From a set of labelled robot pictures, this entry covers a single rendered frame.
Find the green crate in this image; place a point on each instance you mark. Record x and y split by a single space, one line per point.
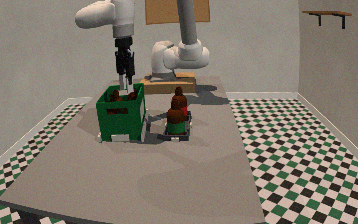
121 124

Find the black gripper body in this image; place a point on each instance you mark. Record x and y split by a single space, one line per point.
123 45

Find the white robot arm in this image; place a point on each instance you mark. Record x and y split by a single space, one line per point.
165 57

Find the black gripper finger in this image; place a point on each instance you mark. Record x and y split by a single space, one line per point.
129 69
120 70

